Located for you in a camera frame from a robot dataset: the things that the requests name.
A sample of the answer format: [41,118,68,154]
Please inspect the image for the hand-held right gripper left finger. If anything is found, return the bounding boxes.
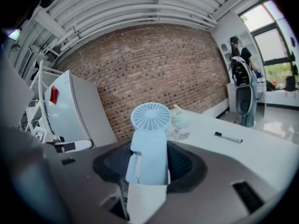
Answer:
[43,140,133,224]

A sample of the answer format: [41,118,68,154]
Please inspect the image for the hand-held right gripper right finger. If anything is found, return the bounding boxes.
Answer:
[151,140,278,224]

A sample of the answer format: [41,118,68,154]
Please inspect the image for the light blue handheld fan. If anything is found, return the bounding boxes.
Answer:
[125,102,172,187]

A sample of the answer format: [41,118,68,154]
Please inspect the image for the black marker pen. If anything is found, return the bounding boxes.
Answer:
[214,131,244,144]

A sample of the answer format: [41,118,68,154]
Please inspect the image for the clear bottle with white lid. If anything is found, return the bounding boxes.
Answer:
[167,104,191,140]

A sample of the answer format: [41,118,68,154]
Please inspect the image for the white refrigerator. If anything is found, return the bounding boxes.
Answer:
[44,70,119,148]

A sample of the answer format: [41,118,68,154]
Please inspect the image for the red tag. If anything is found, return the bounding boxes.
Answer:
[49,85,58,105]

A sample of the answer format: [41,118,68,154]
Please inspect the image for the white metal shelf rack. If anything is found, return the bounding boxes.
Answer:
[23,59,62,140]

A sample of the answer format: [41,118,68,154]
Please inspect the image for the white cabinet with arched niches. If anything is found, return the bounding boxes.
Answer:
[220,30,257,113]

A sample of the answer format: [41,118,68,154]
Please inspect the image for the large window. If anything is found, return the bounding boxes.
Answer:
[240,0,299,96]

